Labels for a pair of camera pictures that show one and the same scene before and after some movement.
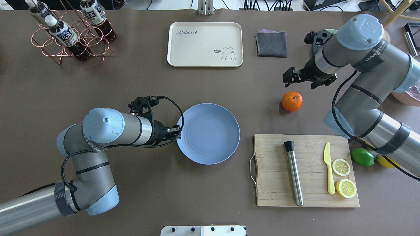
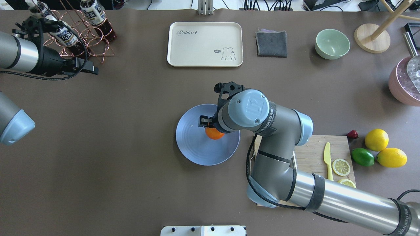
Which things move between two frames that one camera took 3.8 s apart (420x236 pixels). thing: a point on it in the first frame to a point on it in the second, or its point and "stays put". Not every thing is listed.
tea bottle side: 96,14 stays put
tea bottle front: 63,34 stays put
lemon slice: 341,167 stays put
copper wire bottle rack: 67,34 stays put
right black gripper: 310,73 to 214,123
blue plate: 211,133 stays put
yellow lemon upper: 382,160 stays put
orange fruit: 292,101 to 213,133
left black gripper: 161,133 to 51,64
